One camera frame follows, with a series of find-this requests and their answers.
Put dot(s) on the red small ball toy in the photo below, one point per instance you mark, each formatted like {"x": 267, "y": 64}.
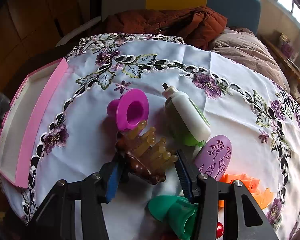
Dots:
{"x": 219, "y": 230}

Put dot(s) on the orange curved plastic piece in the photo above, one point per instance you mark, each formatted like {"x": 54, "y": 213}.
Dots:
{"x": 264, "y": 199}

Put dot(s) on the wooden side shelf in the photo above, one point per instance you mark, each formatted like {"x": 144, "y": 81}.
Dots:
{"x": 290, "y": 70}

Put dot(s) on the pink white shallow tray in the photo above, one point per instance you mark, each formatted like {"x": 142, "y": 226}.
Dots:
{"x": 22, "y": 121}

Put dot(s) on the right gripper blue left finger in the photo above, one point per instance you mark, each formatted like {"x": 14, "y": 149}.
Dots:
{"x": 111, "y": 174}

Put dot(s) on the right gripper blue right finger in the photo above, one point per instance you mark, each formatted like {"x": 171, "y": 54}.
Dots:
{"x": 187, "y": 173}

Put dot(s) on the magenta plastic spool cup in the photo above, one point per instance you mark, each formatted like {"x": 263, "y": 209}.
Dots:
{"x": 129, "y": 110}

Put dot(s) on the brown hair claw clip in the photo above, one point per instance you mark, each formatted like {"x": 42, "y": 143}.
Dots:
{"x": 145, "y": 156}

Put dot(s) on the rust brown quilted jacket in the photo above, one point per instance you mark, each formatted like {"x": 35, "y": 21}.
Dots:
{"x": 196, "y": 26}

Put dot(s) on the green plastic scoop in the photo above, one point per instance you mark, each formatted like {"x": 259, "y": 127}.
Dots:
{"x": 176, "y": 211}

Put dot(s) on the purple tin on shelf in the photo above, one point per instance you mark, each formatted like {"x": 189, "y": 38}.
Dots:
{"x": 284, "y": 44}

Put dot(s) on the white floral embroidered tablecloth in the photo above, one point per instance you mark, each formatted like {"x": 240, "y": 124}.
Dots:
{"x": 75, "y": 135}

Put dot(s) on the orange plastic block toy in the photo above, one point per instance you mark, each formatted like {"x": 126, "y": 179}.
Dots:
{"x": 250, "y": 183}

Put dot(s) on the mauve bed duvet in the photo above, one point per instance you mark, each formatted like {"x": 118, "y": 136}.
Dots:
{"x": 242, "y": 46}

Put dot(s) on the purple oval patterned case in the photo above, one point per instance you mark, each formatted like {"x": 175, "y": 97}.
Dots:
{"x": 214, "y": 158}

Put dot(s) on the white green plug-in device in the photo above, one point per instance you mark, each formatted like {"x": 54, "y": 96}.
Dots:
{"x": 187, "y": 123}

